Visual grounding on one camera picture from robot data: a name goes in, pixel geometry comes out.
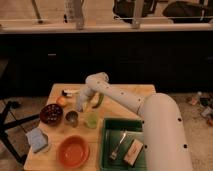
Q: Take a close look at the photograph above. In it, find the white handled kitchen tool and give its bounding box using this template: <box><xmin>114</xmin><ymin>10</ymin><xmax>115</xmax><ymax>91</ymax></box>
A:
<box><xmin>62</xmin><ymin>89</ymin><xmax>79</xmax><ymax>98</ymax></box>

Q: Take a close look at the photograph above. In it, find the silver metal fork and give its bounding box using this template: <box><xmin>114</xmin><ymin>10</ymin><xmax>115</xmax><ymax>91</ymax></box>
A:
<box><xmin>110</xmin><ymin>131</ymin><xmax>127</xmax><ymax>160</ymax></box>

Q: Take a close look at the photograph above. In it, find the small metal cup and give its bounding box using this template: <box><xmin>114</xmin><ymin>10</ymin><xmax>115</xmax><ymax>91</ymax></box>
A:
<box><xmin>65</xmin><ymin>111</ymin><xmax>78</xmax><ymax>127</ymax></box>

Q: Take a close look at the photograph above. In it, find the black chair base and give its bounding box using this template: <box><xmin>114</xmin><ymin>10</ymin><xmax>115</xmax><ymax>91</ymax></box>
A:
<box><xmin>0</xmin><ymin>101</ymin><xmax>39</xmax><ymax>165</ymax></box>

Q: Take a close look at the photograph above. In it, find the brown scrubbing sponge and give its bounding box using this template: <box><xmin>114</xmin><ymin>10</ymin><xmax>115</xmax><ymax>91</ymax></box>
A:
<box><xmin>124</xmin><ymin>139</ymin><xmax>143</xmax><ymax>166</ymax></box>

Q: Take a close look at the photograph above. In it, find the red orange bowl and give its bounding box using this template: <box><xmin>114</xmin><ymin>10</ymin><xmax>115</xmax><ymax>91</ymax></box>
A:
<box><xmin>56</xmin><ymin>135</ymin><xmax>90</xmax><ymax>169</ymax></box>

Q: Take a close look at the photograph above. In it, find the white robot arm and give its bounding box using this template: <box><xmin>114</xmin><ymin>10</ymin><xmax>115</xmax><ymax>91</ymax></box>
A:
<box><xmin>76</xmin><ymin>72</ymin><xmax>193</xmax><ymax>171</ymax></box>

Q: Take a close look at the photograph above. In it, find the dark brown patterned bowl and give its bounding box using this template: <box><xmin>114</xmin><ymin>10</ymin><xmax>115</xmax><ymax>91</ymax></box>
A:
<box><xmin>39</xmin><ymin>103</ymin><xmax>63</xmax><ymax>126</ymax></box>

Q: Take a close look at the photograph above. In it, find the blue sponge block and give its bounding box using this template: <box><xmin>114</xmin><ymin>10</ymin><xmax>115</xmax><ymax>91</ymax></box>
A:
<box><xmin>26</xmin><ymin>128</ymin><xmax>48</xmax><ymax>153</ymax></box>

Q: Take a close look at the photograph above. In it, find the light green plastic cup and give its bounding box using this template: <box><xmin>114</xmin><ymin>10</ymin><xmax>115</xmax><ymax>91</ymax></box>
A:
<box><xmin>84</xmin><ymin>113</ymin><xmax>99</xmax><ymax>129</ymax></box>

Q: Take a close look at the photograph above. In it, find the blue grey towel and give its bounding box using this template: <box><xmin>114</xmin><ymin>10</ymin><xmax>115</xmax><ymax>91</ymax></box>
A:
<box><xmin>76</xmin><ymin>101</ymin><xmax>89</xmax><ymax>112</ymax></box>

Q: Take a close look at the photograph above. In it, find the green plastic tray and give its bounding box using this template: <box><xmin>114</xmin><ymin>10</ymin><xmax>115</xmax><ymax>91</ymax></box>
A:
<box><xmin>99</xmin><ymin>118</ymin><xmax>147</xmax><ymax>171</ymax></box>

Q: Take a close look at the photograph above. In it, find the small orange fruit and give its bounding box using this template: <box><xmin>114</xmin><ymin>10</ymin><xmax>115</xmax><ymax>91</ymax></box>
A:
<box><xmin>56</xmin><ymin>96</ymin><xmax>67</xmax><ymax>107</ymax></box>

